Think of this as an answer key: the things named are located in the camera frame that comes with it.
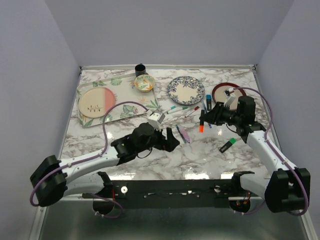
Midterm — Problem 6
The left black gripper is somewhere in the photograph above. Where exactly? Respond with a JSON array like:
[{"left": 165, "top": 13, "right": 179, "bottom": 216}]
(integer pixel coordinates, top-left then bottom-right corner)
[{"left": 136, "top": 122, "right": 180, "bottom": 154}]

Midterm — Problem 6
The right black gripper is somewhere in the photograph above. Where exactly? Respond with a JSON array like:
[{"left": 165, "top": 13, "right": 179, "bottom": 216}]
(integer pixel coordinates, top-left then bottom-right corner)
[{"left": 200, "top": 101, "right": 243, "bottom": 126}]

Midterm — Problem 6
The dark green pen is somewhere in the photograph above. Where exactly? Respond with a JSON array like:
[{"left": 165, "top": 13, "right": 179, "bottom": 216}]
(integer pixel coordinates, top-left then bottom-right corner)
[{"left": 175, "top": 124, "right": 187, "bottom": 144}]

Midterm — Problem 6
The purple translucent highlighter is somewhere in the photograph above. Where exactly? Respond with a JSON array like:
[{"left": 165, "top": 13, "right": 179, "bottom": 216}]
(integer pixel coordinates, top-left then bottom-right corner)
[{"left": 180, "top": 128, "right": 190, "bottom": 143}]

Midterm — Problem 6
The orange black highlighter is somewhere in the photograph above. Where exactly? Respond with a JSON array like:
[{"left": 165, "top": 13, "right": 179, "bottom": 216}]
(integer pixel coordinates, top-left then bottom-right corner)
[{"left": 199, "top": 109, "right": 206, "bottom": 133}]

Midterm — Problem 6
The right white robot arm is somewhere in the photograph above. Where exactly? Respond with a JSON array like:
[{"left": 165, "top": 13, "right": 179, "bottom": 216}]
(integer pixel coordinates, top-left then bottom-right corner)
[{"left": 199, "top": 96, "right": 311, "bottom": 216}]

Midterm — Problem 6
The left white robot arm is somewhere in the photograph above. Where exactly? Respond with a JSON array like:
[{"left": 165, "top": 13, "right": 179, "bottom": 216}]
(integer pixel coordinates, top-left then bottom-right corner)
[{"left": 29, "top": 122, "right": 180, "bottom": 207}]

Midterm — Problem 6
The blue black highlighter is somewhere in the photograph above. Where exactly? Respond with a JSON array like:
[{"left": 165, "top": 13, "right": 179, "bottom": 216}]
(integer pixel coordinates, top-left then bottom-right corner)
[{"left": 206, "top": 94, "right": 212, "bottom": 111}]

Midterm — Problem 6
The red rimmed brown plate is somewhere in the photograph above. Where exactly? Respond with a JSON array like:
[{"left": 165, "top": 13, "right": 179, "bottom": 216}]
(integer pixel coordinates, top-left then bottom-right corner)
[{"left": 211, "top": 82, "right": 247, "bottom": 111}]

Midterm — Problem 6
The green capped white marker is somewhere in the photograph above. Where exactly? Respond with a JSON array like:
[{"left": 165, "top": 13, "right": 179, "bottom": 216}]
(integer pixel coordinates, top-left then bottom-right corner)
[{"left": 167, "top": 106, "right": 188, "bottom": 114}]

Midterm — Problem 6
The green black highlighter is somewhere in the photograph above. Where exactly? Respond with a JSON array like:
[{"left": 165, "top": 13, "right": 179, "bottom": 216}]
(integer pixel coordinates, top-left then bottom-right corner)
[{"left": 219, "top": 138, "right": 237, "bottom": 153}]

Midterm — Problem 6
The teal capped white marker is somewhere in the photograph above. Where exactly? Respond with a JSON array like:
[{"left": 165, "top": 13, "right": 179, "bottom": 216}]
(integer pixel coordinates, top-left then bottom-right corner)
[{"left": 162, "top": 105, "right": 176, "bottom": 114}]

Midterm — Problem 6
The blue floral plate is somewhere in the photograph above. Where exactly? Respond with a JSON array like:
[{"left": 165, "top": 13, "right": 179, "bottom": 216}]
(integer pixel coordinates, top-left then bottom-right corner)
[{"left": 167, "top": 75, "right": 205, "bottom": 106}]

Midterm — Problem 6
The floral rectangular tray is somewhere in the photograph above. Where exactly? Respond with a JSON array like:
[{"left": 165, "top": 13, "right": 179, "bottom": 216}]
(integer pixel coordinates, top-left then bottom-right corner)
[{"left": 76, "top": 73, "right": 159, "bottom": 128}]

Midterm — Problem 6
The floral yellow bowl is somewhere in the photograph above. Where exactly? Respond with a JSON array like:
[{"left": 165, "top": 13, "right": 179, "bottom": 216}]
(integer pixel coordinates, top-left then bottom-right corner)
[{"left": 133, "top": 74, "right": 156, "bottom": 93}]

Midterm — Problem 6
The black mounting base bar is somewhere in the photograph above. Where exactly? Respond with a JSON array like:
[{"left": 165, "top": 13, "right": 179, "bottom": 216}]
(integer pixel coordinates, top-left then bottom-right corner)
[{"left": 82, "top": 178, "right": 261, "bottom": 210}]

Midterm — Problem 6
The black cup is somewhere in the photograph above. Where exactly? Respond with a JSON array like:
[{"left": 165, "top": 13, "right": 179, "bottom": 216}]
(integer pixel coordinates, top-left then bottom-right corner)
[{"left": 134, "top": 63, "right": 147, "bottom": 77}]

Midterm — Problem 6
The pink cream round plate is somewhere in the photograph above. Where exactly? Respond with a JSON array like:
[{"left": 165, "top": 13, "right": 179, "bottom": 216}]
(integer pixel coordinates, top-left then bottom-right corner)
[{"left": 78, "top": 86, "right": 116, "bottom": 119}]

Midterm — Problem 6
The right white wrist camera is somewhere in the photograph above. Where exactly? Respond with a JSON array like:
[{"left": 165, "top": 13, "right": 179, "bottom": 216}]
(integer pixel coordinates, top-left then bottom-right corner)
[{"left": 223, "top": 87, "right": 236, "bottom": 108}]

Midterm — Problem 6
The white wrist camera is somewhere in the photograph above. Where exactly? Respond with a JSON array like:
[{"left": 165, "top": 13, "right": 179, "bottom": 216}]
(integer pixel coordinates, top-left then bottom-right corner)
[
  {"left": 223, "top": 87, "right": 236, "bottom": 108},
  {"left": 147, "top": 112, "right": 165, "bottom": 131}
]

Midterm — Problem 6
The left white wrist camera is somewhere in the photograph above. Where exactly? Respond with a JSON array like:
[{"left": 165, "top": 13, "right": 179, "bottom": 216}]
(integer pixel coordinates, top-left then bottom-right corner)
[{"left": 147, "top": 112, "right": 165, "bottom": 131}]

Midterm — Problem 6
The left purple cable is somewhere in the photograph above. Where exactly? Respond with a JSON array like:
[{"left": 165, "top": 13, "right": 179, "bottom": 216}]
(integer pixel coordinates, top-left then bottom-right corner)
[{"left": 29, "top": 101, "right": 151, "bottom": 220}]

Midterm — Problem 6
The aluminium frame rail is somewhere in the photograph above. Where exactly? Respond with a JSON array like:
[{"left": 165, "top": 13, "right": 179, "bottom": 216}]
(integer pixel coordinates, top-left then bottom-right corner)
[{"left": 39, "top": 194, "right": 87, "bottom": 202}]

